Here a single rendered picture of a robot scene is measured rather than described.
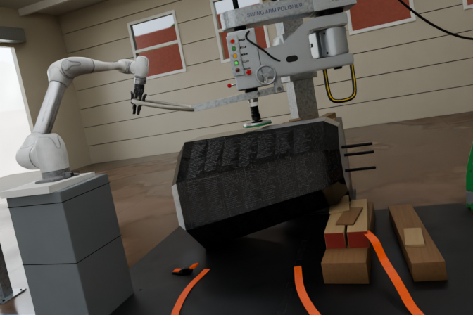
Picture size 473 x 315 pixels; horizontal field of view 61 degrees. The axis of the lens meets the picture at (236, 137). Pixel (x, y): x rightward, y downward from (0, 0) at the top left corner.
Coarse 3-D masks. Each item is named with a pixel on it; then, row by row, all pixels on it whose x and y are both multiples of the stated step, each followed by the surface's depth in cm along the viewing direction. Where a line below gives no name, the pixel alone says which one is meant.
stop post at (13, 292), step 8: (0, 248) 290; (0, 256) 289; (0, 264) 288; (0, 272) 288; (0, 280) 287; (8, 280) 293; (0, 288) 287; (8, 288) 292; (16, 288) 302; (24, 288) 299; (0, 296) 288; (8, 296) 290
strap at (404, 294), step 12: (372, 240) 220; (384, 252) 216; (384, 264) 210; (300, 276) 236; (396, 276) 198; (300, 288) 222; (396, 288) 193; (180, 300) 234; (408, 300) 188; (312, 312) 197; (420, 312) 181
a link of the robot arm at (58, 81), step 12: (60, 60) 264; (48, 72) 269; (60, 72) 262; (60, 84) 262; (48, 96) 257; (60, 96) 261; (48, 108) 254; (48, 120) 253; (36, 132) 248; (48, 132) 252; (24, 144) 243; (24, 156) 239; (36, 168) 241
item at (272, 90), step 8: (272, 88) 295; (280, 88) 291; (232, 96) 296; (240, 96) 296; (248, 96) 296; (256, 96) 296; (200, 104) 298; (208, 104) 297; (216, 104) 297; (224, 104) 297
